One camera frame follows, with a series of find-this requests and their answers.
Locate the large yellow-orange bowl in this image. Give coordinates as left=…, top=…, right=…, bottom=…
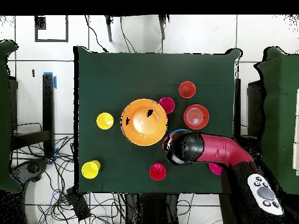
left=120, top=98, right=169, bottom=147

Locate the blue bowl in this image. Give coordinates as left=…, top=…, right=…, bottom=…
left=169, top=128, right=193, bottom=138

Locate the red cup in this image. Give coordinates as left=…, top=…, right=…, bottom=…
left=148, top=162, right=167, bottom=181

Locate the pink cup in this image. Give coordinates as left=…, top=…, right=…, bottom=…
left=158, top=97, right=176, bottom=115

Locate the small orange bowl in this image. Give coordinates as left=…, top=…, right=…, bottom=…
left=183, top=104, right=210, bottom=131

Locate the pink bowl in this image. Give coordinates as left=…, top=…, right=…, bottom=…
left=208, top=162, right=224, bottom=176

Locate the orange cup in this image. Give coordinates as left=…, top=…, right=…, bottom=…
left=178, top=80, right=197, bottom=99

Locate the amber yellow cup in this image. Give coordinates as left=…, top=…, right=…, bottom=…
left=96, top=112, right=115, bottom=131

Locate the bright yellow cup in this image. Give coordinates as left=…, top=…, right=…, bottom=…
left=81, top=160, right=102, bottom=180

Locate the dark green table cloth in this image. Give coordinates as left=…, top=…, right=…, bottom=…
left=73, top=45, right=242, bottom=195

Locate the black cabinet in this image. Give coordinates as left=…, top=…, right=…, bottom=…
left=246, top=79, right=266, bottom=138
left=8, top=78, right=19, bottom=131

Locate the black power adapter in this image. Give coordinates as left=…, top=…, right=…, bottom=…
left=66, top=187, right=92, bottom=222

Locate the grey metal leg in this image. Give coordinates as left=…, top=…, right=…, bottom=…
left=104, top=15, right=114, bottom=43
left=158, top=15, right=168, bottom=41

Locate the green cloth side table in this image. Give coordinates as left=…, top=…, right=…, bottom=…
left=253, top=46, right=299, bottom=195
left=0, top=39, right=22, bottom=194

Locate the black metal stand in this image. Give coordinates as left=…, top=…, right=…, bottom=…
left=10, top=73, right=55, bottom=159

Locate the blue tape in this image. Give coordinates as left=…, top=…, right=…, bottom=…
left=43, top=72, right=58, bottom=90

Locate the grey office chair base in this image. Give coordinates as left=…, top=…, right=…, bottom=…
left=10, top=158, right=49, bottom=183

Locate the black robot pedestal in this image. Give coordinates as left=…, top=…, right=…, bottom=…
left=124, top=192, right=180, bottom=224

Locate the black metal post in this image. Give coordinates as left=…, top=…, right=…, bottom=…
left=234, top=78, right=242, bottom=138

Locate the tangle of cables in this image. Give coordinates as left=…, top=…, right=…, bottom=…
left=13, top=136, right=128, bottom=224

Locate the black cable with plug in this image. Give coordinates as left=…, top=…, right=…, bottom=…
left=84, top=15, right=109, bottom=54

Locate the blue cable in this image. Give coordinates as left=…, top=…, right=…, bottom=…
left=49, top=188, right=71, bottom=204

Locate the thin black cable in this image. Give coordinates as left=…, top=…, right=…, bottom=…
left=119, top=15, right=137, bottom=54

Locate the grey square floor frame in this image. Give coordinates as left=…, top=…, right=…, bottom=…
left=34, top=15, right=69, bottom=43

